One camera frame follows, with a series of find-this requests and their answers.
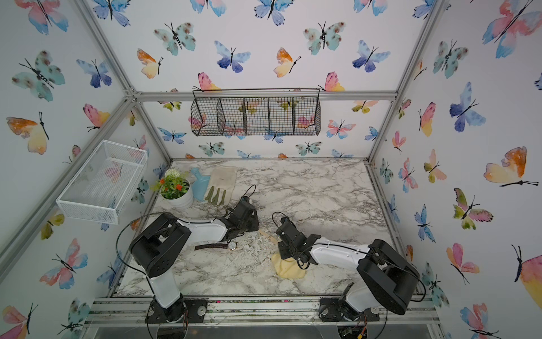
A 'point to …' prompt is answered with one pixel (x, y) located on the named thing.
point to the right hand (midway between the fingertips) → (285, 243)
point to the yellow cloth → (286, 268)
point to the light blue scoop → (200, 185)
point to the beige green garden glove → (221, 184)
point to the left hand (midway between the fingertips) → (258, 221)
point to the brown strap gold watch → (229, 245)
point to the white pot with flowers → (176, 188)
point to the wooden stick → (272, 239)
